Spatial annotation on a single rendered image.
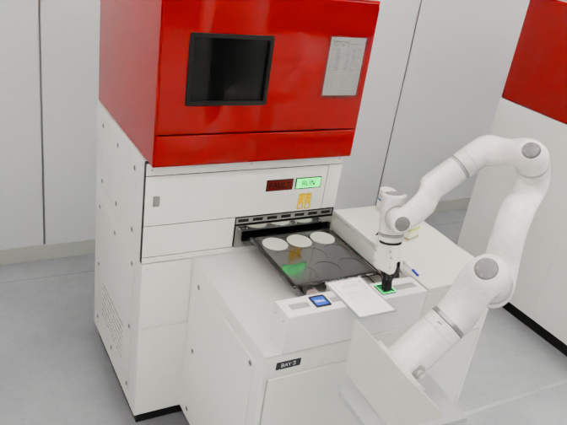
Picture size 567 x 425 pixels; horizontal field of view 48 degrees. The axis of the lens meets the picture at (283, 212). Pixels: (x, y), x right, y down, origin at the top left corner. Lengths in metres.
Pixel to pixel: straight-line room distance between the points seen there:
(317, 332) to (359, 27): 1.08
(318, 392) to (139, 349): 0.78
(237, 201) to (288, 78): 0.50
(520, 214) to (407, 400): 0.64
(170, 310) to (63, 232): 1.55
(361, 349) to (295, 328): 0.22
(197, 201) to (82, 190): 1.62
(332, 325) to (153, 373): 0.94
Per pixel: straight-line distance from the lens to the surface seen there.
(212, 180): 2.36
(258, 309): 2.23
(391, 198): 2.07
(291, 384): 2.16
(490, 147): 2.13
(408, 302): 2.25
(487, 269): 1.87
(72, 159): 3.81
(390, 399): 1.86
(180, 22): 2.08
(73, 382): 3.17
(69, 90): 3.68
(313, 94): 2.36
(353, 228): 2.59
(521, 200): 2.04
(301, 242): 2.53
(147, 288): 2.49
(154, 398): 2.85
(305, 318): 2.01
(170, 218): 2.37
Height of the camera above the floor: 2.08
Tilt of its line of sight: 25 degrees down
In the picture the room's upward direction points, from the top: 9 degrees clockwise
